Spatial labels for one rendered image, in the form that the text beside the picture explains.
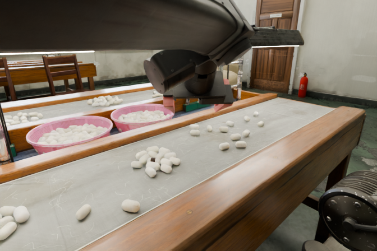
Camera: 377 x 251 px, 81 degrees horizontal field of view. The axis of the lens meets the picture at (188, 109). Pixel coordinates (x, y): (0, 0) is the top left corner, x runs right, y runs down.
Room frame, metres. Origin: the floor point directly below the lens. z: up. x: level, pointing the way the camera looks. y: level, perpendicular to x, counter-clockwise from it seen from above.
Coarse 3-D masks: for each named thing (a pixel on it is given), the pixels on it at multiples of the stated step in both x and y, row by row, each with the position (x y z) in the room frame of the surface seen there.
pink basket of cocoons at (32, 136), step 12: (60, 120) 0.81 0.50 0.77; (72, 120) 0.83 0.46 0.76; (84, 120) 0.84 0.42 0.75; (96, 120) 0.84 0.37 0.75; (108, 120) 0.80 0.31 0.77; (36, 132) 0.71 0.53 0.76; (108, 132) 0.71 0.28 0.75; (36, 144) 0.59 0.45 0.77; (60, 144) 0.59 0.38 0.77; (72, 144) 0.60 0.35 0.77
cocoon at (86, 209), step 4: (88, 204) 0.35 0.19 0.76; (80, 208) 0.34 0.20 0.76; (84, 208) 0.34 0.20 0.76; (88, 208) 0.35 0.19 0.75; (76, 212) 0.34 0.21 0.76; (80, 212) 0.33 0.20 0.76; (84, 212) 0.34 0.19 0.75; (88, 212) 0.34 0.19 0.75; (76, 216) 0.33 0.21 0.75; (80, 216) 0.33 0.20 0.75; (84, 216) 0.33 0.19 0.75
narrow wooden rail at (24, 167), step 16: (256, 96) 1.20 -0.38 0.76; (272, 96) 1.23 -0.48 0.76; (208, 112) 0.91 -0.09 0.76; (224, 112) 0.96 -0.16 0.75; (144, 128) 0.73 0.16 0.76; (160, 128) 0.73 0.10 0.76; (176, 128) 0.78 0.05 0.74; (80, 144) 0.60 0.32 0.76; (96, 144) 0.60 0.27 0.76; (112, 144) 0.62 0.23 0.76; (32, 160) 0.51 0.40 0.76; (48, 160) 0.51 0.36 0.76; (64, 160) 0.53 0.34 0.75; (0, 176) 0.44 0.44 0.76; (16, 176) 0.46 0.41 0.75
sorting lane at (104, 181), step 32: (256, 128) 0.79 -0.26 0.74; (288, 128) 0.79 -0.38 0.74; (96, 160) 0.55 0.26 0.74; (128, 160) 0.55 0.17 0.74; (192, 160) 0.55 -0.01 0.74; (224, 160) 0.55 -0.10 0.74; (0, 192) 0.41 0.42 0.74; (32, 192) 0.41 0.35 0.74; (64, 192) 0.41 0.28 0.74; (96, 192) 0.41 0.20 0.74; (128, 192) 0.41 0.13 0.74; (160, 192) 0.41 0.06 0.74; (32, 224) 0.32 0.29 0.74; (64, 224) 0.32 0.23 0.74; (96, 224) 0.32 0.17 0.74
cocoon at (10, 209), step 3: (3, 207) 0.34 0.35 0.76; (6, 207) 0.34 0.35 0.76; (9, 207) 0.34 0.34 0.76; (12, 207) 0.35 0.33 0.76; (15, 207) 0.35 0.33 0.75; (0, 210) 0.34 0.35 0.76; (3, 210) 0.34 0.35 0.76; (6, 210) 0.34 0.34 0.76; (9, 210) 0.34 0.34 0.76; (12, 210) 0.34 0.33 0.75; (3, 213) 0.34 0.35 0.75; (6, 213) 0.34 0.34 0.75; (9, 213) 0.34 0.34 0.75; (12, 213) 0.34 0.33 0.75
